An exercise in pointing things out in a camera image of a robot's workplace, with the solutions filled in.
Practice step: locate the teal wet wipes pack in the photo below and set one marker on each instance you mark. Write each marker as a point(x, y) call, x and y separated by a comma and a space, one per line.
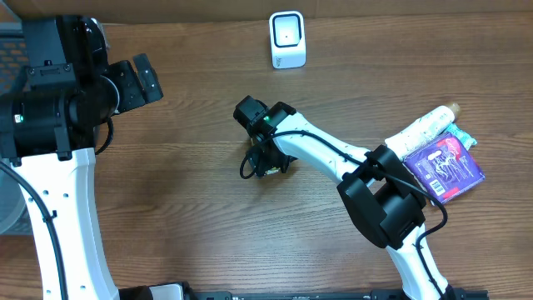
point(465, 138)

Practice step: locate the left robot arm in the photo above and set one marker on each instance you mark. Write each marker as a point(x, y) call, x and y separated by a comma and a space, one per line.
point(48, 145)

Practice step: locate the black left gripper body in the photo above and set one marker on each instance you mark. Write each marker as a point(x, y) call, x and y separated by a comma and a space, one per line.
point(146, 77)

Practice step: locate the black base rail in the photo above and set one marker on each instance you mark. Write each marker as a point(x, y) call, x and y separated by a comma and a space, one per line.
point(379, 294)

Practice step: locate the green gold snack pouch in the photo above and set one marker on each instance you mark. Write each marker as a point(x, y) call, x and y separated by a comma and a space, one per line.
point(272, 171)

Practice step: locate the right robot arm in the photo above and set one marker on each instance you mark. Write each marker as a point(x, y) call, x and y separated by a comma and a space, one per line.
point(380, 195)

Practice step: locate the purple sanitary pad pack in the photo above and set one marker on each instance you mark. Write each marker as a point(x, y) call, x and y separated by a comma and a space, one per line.
point(444, 168)

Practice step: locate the white tube gold cap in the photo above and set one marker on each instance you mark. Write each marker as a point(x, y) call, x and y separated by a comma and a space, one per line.
point(423, 130)

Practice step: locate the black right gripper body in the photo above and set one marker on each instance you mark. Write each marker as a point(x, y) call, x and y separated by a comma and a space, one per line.
point(266, 165)

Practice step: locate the dark grey plastic basket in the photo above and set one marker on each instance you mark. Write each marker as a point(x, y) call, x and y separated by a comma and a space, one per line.
point(15, 220)

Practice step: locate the white barcode scanner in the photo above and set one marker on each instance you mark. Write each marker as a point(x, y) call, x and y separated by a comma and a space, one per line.
point(287, 39)

